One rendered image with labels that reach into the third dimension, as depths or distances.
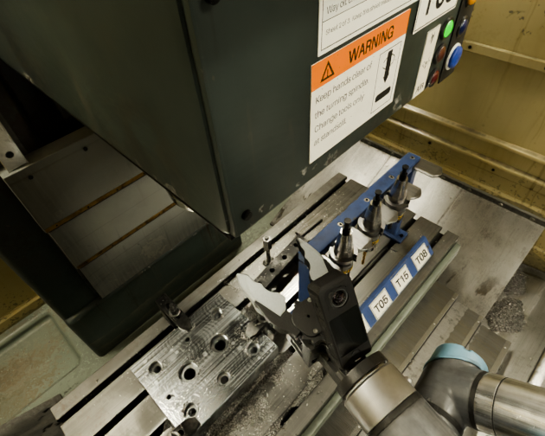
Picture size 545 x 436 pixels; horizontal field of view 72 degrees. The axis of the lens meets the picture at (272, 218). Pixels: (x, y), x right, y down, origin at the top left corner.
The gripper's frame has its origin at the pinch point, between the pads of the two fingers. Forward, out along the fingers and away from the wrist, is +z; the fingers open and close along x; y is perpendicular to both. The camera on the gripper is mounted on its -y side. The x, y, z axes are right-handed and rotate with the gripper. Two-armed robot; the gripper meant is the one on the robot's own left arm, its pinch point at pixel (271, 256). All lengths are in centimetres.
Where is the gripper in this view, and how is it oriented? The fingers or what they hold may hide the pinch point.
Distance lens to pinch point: 54.4
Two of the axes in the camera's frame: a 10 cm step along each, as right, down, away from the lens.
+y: 0.4, 6.5, 7.6
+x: 8.3, -4.5, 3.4
